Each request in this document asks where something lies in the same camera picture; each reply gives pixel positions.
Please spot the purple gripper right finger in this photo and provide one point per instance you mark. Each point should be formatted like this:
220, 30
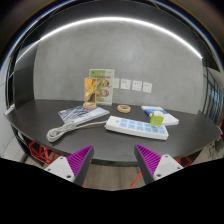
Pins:
154, 166

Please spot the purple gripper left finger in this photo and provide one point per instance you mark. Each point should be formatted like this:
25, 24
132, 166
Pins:
74, 167

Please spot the green white charger plug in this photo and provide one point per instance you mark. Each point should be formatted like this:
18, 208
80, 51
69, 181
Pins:
157, 118

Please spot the white blue power strip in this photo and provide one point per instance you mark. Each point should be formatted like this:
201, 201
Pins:
136, 128

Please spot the white blue box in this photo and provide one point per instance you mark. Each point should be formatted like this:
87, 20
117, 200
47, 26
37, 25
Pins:
168, 118

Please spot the grey striped booklet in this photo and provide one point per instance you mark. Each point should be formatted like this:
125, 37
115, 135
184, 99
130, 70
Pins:
81, 115

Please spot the tan tape roll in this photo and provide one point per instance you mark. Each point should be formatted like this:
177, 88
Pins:
123, 108

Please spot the acrylic sign with orange card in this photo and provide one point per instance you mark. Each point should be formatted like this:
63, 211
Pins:
89, 93

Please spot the green white leaflet stand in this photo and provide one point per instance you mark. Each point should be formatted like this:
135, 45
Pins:
104, 85

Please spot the white ceiling light strip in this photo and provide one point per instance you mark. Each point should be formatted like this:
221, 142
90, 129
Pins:
110, 20

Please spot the red metal table frame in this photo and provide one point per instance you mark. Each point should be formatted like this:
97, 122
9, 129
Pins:
42, 153

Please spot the white wall socket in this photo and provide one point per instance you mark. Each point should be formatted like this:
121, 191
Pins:
136, 85
125, 84
116, 82
147, 87

